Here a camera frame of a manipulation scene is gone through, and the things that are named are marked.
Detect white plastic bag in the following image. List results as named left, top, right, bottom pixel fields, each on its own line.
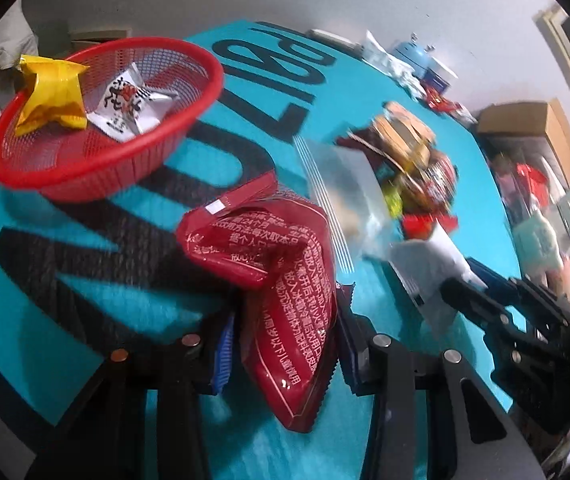
left=362, top=30, right=416, bottom=81

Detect dark blue box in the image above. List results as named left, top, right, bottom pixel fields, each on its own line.
left=422, top=67, right=458, bottom=93

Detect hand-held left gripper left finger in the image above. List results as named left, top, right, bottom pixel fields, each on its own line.
left=25, top=310, right=241, bottom=480

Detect light blue appliance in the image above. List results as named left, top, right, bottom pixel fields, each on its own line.
left=392, top=35, right=438, bottom=73

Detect yellow snack packet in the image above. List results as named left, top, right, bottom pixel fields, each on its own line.
left=15, top=55, right=90, bottom=136

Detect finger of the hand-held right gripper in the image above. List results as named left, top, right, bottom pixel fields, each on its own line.
left=439, top=277, right=528, bottom=363
left=464, top=257, right=570, bottom=333

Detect white quilted jacket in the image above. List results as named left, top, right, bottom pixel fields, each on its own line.
left=0, top=0, right=38, bottom=116

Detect clear plastic snack bag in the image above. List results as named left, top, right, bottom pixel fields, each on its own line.
left=300, top=137, right=401, bottom=261

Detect red plastic basket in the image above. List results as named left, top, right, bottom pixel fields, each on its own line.
left=0, top=36, right=225, bottom=203

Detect mint green container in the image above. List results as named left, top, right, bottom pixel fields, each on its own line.
left=512, top=210, right=563, bottom=281

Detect pile of snack packets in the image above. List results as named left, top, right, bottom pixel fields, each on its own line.
left=350, top=102, right=461, bottom=238

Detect white printed snack packet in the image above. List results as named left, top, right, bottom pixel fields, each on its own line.
left=86, top=62, right=178, bottom=142

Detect teal printed table mat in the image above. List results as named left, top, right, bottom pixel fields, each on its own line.
left=0, top=21, right=526, bottom=480

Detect small red packets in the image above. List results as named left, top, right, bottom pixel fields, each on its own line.
left=425, top=87, right=466, bottom=113

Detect plain white snack packet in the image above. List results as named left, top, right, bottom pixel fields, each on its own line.
left=390, top=225, right=488, bottom=336

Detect wooden wall hatch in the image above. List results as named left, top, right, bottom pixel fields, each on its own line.
left=67, top=24, right=133, bottom=46

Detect white tray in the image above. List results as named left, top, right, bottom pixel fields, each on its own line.
left=307, top=27, right=353, bottom=51

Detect dark red snack packet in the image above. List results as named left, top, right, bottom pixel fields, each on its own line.
left=175, top=172, right=338, bottom=433

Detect framed window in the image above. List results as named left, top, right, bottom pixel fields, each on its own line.
left=535, top=5, right=570, bottom=86

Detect red boxes on shelf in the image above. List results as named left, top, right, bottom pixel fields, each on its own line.
left=495, top=155, right=551, bottom=211

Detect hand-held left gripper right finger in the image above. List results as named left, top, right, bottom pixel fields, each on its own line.
left=335, top=300, right=548, bottom=480

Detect cardboard box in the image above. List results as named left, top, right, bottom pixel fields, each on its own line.
left=475, top=100, right=570, bottom=181

